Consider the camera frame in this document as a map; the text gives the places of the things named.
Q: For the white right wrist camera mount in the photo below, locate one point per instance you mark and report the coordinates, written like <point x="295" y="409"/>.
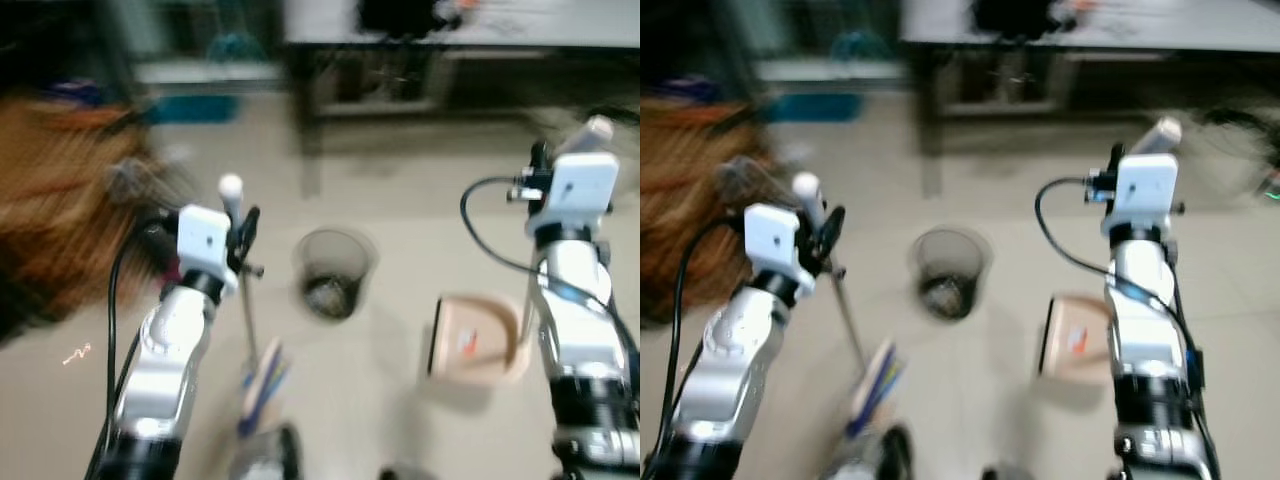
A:
<point x="1145" y="190"/>
<point x="580" y="190"/>

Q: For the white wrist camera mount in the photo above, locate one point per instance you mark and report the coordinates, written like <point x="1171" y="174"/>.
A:
<point x="772" y="238"/>
<point x="203" y="240"/>
<point x="1145" y="190"/>
<point x="580" y="190"/>

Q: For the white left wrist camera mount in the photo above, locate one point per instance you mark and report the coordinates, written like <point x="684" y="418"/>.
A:
<point x="203" y="240"/>
<point x="772" y="238"/>

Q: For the teal round item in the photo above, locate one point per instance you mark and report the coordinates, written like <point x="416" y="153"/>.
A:
<point x="860" y="45"/>

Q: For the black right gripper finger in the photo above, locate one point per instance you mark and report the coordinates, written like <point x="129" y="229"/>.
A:
<point x="1115" y="156"/>
<point x="539" y="156"/>

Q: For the black mesh waste bin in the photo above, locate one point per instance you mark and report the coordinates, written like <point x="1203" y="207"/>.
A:
<point x="333" y="272"/>
<point x="950" y="272"/>

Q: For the blue box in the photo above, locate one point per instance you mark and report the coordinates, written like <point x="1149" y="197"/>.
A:
<point x="195" y="108"/>
<point x="815" y="107"/>

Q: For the black item on table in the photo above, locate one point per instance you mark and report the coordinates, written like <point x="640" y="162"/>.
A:
<point x="400" y="15"/>
<point x="1020" y="15"/>

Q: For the grey table with dark legs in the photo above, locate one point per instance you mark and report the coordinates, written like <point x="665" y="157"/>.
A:
<point x="1180" y="30"/>
<point x="560" y="30"/>

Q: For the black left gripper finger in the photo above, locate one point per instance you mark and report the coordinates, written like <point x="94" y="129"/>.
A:
<point x="834" y="224"/>
<point x="250" y="222"/>

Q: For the grey low shelf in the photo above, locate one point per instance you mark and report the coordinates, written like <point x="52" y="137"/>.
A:
<point x="205" y="72"/>
<point x="825" y="70"/>

